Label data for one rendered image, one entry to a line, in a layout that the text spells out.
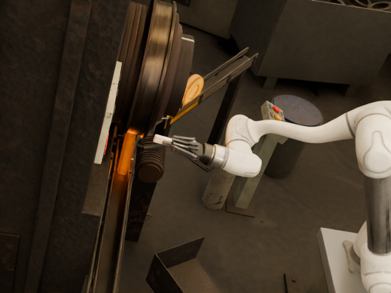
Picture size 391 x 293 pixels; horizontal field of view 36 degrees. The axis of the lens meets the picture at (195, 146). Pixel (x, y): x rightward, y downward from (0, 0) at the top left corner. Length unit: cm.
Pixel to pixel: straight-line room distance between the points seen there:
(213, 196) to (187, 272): 115
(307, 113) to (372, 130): 144
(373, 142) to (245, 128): 61
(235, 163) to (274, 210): 109
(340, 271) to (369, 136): 79
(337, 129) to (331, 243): 69
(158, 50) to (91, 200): 49
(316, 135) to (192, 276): 70
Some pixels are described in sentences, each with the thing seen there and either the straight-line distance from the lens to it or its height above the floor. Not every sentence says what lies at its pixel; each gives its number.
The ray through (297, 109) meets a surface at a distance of 349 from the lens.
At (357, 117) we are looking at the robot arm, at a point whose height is 112.
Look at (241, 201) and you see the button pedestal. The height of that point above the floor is 6.
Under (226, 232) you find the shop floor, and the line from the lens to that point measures 315.
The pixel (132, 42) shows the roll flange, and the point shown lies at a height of 127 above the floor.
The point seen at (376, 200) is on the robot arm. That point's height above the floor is 91.
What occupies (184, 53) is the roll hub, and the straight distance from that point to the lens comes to 192.
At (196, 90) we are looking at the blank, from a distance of 276.
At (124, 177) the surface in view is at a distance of 225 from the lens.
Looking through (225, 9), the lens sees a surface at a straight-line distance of 476.
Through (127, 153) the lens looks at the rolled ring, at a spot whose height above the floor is 80.
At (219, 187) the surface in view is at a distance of 313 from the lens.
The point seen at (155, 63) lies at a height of 125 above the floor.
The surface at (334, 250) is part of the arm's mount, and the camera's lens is 274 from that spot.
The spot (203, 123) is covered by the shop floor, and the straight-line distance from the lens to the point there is 383.
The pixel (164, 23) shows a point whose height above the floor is 133.
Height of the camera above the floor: 215
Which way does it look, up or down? 36 degrees down
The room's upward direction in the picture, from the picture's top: 20 degrees clockwise
